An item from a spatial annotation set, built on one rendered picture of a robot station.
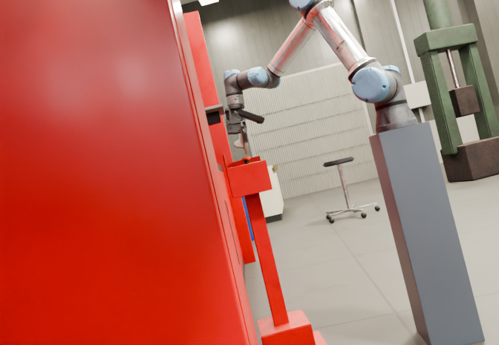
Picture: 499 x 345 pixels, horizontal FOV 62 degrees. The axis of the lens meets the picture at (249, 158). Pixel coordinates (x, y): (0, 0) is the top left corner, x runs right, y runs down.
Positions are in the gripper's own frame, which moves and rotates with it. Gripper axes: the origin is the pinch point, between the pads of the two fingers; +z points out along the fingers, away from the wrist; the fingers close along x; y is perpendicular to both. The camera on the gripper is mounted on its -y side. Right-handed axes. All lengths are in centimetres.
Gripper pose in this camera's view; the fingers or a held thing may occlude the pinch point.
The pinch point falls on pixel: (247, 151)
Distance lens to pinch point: 179.7
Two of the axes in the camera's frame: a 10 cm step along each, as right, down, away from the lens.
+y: -9.9, 1.4, -0.7
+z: 1.4, 9.9, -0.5
